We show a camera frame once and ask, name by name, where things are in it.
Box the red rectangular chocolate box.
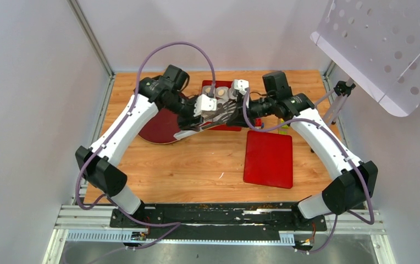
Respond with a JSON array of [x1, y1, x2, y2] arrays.
[[201, 80, 244, 133]]

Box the round dark red tray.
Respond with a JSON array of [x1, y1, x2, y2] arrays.
[[138, 101, 181, 145]]

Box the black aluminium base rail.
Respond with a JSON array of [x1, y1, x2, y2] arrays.
[[55, 198, 385, 246]]

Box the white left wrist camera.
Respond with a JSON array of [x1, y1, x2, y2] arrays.
[[194, 94, 217, 117]]

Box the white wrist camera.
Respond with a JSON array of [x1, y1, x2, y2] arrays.
[[194, 94, 217, 117], [228, 79, 249, 100]]

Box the grey tripod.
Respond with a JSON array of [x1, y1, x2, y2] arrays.
[[314, 78, 356, 126]]

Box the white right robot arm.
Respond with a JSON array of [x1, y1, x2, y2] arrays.
[[229, 71, 378, 230]]

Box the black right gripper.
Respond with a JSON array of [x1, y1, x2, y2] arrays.
[[226, 93, 276, 129]]

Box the yellow green toy block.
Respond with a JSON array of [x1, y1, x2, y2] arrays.
[[278, 119, 289, 135]]

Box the red box lid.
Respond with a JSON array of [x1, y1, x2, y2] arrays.
[[243, 130, 294, 189]]

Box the blue red toy car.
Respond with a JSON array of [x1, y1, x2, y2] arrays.
[[254, 118, 264, 129]]

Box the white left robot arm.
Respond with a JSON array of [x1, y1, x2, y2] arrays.
[[75, 65, 195, 227]]

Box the wooden metal food tongs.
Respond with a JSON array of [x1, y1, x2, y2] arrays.
[[173, 100, 239, 141]]

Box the perforated white light panel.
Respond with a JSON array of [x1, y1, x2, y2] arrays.
[[311, 1, 420, 117]]

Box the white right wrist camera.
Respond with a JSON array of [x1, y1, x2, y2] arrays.
[[228, 79, 249, 100]]

